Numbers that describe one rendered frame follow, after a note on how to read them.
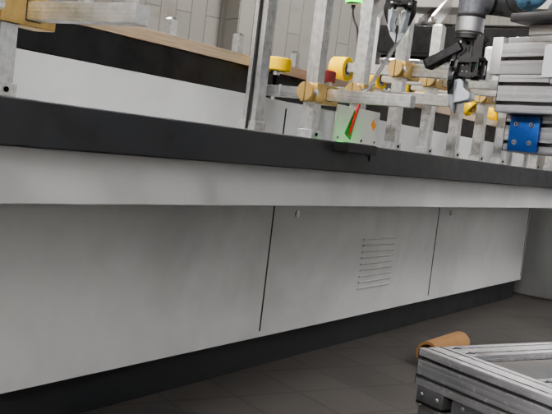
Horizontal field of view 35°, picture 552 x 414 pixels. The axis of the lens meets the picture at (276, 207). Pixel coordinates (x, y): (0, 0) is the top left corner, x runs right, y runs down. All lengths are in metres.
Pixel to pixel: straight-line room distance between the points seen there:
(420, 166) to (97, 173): 1.41
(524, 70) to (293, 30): 5.98
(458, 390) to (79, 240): 0.92
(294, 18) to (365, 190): 5.51
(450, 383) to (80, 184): 0.97
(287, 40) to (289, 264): 5.43
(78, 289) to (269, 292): 0.79
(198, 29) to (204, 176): 5.61
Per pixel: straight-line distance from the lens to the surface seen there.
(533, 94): 2.09
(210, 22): 7.56
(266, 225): 2.52
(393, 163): 2.65
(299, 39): 8.04
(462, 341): 3.19
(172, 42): 2.10
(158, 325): 2.21
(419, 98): 2.44
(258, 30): 2.05
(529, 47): 2.13
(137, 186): 1.76
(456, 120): 3.15
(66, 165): 1.62
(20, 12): 1.50
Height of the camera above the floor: 0.68
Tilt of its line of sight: 4 degrees down
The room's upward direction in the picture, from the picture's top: 7 degrees clockwise
